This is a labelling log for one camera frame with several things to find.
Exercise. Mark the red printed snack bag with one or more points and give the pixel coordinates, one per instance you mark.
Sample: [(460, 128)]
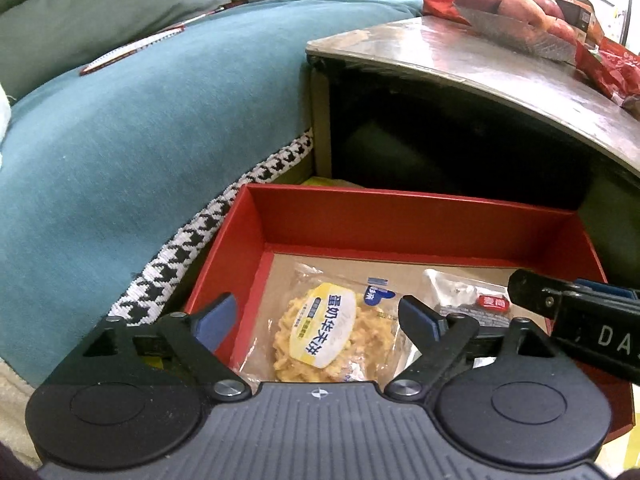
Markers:
[(610, 72)]

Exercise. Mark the pale red apple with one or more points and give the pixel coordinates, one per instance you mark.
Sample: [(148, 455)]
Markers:
[(550, 5), (562, 31), (520, 10)]

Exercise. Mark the red cardboard box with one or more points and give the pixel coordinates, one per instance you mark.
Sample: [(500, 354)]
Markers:
[(390, 220)]

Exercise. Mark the dark small box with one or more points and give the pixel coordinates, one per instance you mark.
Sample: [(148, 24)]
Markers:
[(577, 12)]

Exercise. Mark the red-edged striped patch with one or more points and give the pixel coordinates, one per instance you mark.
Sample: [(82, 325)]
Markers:
[(130, 50)]

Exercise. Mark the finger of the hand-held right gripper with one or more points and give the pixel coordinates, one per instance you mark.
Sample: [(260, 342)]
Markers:
[(607, 291), (532, 292)]

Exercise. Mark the waffle snack packet yellow label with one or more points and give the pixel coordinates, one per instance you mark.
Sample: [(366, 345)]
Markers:
[(315, 330)]

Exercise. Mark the large green pillow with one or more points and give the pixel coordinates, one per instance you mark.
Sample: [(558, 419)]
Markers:
[(85, 15)]

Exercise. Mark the coffee table with metal top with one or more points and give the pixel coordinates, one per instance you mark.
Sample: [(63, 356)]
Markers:
[(500, 72)]

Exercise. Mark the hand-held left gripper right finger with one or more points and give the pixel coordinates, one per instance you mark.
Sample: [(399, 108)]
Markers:
[(419, 322)]

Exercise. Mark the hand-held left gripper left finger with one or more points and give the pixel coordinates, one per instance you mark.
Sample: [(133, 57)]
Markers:
[(216, 322)]

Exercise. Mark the clear dark snack packet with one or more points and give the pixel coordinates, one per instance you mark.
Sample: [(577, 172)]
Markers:
[(462, 292)]

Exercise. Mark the clear fruit tray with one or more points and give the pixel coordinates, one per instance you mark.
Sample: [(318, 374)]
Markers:
[(520, 37)]

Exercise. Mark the teal sofa cover houndstooth trim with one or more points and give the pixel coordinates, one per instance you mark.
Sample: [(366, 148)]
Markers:
[(150, 160)]

